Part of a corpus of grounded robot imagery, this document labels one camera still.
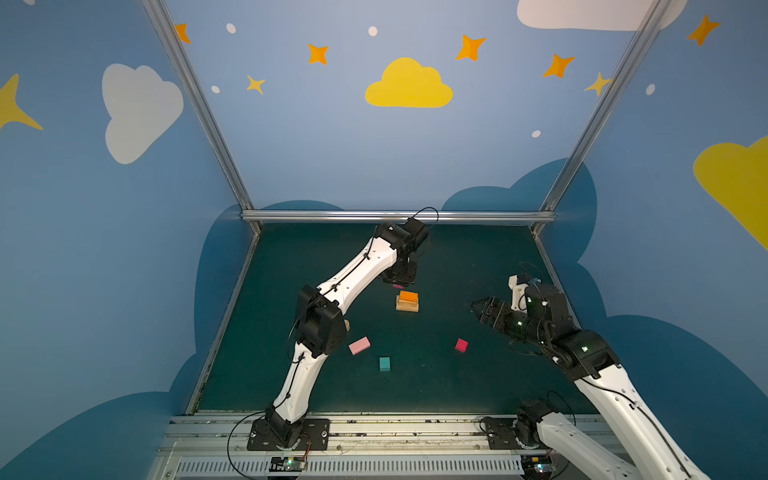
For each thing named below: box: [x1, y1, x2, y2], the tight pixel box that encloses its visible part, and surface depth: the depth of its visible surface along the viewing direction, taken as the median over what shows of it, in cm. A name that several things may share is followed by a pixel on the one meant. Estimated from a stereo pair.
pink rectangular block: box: [348, 336, 371, 355], surface depth 90 cm
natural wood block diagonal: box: [396, 296, 419, 313], surface depth 100 cm
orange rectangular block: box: [399, 290, 419, 303], surface depth 98 cm
